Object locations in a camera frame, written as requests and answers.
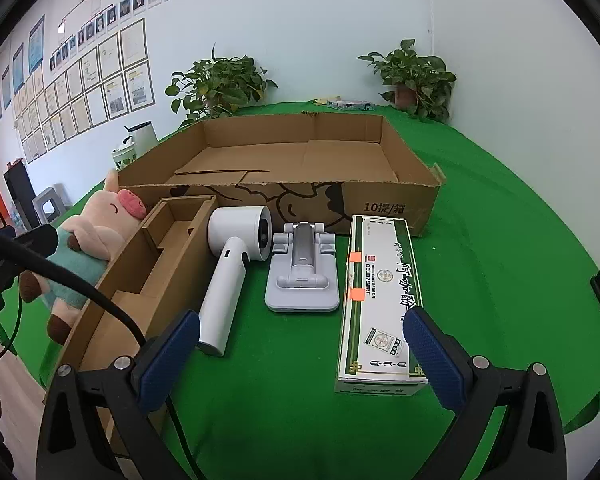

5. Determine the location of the wall of framed certificates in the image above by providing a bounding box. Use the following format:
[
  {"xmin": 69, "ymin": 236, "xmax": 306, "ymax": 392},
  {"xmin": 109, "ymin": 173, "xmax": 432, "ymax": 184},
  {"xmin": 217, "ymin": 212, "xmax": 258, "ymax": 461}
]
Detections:
[{"xmin": 0, "ymin": 17, "xmax": 156, "ymax": 163}]

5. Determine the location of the white wall conduit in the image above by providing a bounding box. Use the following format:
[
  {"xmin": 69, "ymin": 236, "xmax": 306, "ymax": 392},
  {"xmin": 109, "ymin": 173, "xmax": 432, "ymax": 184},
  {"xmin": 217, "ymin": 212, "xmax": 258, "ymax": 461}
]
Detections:
[{"xmin": 426, "ymin": 0, "xmax": 436, "ymax": 58}]

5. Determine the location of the green patterned cup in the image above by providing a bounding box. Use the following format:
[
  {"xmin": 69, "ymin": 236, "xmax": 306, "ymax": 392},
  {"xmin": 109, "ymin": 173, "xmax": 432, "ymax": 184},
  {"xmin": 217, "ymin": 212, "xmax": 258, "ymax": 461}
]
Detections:
[{"xmin": 111, "ymin": 145, "xmax": 138, "ymax": 171}]

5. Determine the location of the potted plant in brown pot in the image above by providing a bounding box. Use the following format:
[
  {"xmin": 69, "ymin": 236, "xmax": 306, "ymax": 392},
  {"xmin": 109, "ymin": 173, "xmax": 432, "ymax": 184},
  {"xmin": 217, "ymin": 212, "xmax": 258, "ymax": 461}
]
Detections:
[{"xmin": 356, "ymin": 38, "xmax": 457, "ymax": 125}]

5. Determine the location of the bushy potted green plant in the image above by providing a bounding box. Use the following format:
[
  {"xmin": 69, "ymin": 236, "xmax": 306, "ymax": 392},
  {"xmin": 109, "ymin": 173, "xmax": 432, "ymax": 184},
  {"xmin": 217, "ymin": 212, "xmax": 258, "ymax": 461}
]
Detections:
[{"xmin": 165, "ymin": 44, "xmax": 280, "ymax": 131}]

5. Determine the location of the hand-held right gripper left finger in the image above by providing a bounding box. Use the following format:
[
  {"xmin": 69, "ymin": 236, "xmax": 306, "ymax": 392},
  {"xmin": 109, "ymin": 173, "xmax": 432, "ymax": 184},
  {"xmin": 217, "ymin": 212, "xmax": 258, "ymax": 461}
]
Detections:
[{"xmin": 35, "ymin": 309, "xmax": 201, "ymax": 480}]

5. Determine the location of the large cardboard box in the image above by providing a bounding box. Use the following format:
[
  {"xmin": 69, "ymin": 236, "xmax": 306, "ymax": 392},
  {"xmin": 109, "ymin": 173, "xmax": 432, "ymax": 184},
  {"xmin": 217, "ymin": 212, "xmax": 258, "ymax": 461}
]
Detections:
[{"xmin": 116, "ymin": 112, "xmax": 447, "ymax": 238}]

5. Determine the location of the grey folding stand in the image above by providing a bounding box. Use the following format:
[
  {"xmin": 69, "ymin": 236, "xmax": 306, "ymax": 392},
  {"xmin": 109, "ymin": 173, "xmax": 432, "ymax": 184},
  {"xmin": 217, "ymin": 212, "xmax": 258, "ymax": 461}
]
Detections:
[{"xmin": 264, "ymin": 221, "xmax": 341, "ymax": 314}]

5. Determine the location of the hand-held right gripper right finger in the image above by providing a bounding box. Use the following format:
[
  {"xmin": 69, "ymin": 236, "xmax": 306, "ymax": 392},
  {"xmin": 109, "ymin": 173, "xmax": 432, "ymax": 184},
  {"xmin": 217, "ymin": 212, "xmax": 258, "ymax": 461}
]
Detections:
[{"xmin": 401, "ymin": 305, "xmax": 568, "ymax": 480}]

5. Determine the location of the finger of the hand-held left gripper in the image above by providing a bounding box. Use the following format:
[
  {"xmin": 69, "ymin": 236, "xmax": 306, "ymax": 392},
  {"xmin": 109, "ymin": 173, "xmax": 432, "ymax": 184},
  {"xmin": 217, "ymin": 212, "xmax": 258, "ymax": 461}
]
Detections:
[{"xmin": 12, "ymin": 224, "xmax": 62, "ymax": 261}]

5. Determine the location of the green tablecloth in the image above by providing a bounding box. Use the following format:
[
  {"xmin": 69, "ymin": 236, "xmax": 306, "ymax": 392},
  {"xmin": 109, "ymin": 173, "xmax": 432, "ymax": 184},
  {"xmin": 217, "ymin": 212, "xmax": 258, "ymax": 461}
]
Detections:
[{"xmin": 0, "ymin": 101, "xmax": 600, "ymax": 480}]

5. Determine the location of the green and white carton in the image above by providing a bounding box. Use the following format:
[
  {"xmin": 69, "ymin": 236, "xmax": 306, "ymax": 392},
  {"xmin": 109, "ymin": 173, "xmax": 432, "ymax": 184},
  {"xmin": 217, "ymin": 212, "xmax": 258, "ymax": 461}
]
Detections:
[{"xmin": 334, "ymin": 214, "xmax": 429, "ymax": 395}]

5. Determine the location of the narrow cardboard insert tray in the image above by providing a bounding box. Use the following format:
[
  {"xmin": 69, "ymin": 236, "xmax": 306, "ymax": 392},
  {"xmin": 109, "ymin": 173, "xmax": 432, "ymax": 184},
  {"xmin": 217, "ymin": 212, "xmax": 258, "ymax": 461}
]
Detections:
[{"xmin": 42, "ymin": 194, "xmax": 219, "ymax": 461}]

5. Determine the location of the black cabinet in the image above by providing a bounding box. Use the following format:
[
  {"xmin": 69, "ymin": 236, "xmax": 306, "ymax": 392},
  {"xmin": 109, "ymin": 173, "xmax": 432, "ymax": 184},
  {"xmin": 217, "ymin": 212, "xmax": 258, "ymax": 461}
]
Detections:
[{"xmin": 3, "ymin": 162, "xmax": 38, "ymax": 231}]

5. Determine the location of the white hair dryer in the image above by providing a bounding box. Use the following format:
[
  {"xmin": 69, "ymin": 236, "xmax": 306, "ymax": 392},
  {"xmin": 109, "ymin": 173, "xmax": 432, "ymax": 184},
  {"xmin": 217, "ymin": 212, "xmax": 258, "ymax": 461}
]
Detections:
[{"xmin": 196, "ymin": 205, "xmax": 273, "ymax": 358}]

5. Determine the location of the grey plastic stool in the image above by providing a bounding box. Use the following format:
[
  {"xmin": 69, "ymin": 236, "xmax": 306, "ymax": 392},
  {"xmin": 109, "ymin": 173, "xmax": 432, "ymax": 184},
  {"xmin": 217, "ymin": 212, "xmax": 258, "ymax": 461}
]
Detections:
[{"xmin": 32, "ymin": 186, "xmax": 71, "ymax": 223}]

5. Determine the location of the pink pig plush toy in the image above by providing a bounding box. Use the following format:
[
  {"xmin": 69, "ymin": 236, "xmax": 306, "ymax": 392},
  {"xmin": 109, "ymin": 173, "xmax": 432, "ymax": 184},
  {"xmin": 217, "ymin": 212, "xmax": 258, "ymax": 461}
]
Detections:
[{"xmin": 19, "ymin": 167, "xmax": 147, "ymax": 346}]

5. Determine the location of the white electric kettle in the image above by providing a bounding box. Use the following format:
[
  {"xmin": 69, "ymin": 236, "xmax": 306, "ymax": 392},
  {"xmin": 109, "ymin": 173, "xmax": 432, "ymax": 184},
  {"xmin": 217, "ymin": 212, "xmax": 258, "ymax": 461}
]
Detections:
[{"xmin": 122, "ymin": 121, "xmax": 158, "ymax": 161}]

